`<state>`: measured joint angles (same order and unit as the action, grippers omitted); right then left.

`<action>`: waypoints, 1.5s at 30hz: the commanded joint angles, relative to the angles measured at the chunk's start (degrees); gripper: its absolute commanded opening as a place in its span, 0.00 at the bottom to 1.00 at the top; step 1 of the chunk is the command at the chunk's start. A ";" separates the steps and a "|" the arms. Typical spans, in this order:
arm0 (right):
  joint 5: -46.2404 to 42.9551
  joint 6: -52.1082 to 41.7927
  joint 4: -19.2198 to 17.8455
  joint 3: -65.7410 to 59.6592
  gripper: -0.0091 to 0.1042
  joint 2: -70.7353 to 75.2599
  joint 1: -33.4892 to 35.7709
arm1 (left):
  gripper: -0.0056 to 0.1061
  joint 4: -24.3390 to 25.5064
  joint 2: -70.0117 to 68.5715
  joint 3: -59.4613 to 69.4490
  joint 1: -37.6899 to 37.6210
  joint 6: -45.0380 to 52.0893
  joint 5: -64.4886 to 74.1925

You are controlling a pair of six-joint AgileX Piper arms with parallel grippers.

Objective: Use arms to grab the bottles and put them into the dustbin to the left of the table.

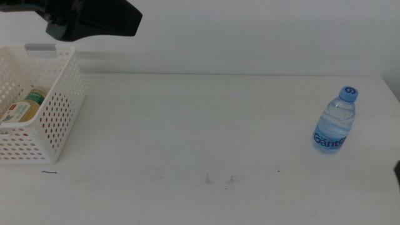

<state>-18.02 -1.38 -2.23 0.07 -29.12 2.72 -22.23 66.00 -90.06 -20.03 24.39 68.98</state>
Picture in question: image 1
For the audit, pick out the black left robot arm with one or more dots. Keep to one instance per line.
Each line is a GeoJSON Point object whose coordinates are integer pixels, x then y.
{"type": "Point", "coordinates": [93, 18]}

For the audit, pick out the white perforated plastic basket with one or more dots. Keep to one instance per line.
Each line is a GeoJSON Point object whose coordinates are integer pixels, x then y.
{"type": "Point", "coordinates": [67, 93]}

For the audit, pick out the clear water bottle blue cap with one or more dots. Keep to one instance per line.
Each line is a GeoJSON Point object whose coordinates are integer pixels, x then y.
{"type": "Point", "coordinates": [334, 125]}

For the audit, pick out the yellow tea bottle green label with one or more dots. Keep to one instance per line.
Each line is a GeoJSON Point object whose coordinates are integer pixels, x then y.
{"type": "Point", "coordinates": [26, 107]}

